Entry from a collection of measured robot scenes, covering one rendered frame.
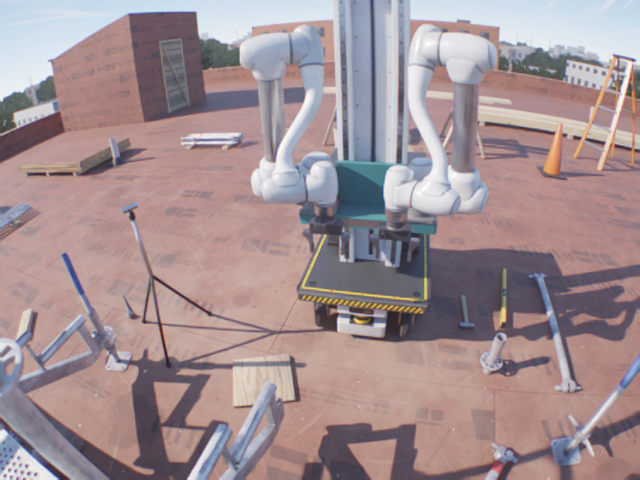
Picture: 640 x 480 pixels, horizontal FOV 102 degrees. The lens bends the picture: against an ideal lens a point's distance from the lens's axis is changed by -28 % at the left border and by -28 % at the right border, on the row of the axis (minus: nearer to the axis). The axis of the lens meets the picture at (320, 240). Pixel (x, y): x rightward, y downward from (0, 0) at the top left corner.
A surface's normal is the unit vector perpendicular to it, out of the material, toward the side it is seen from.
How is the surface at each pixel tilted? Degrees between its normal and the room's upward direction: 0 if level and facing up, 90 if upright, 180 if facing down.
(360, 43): 90
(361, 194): 90
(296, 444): 0
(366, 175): 90
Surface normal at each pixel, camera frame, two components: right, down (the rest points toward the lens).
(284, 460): -0.04, -0.85
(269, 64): 0.18, 0.71
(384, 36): -0.24, 0.51
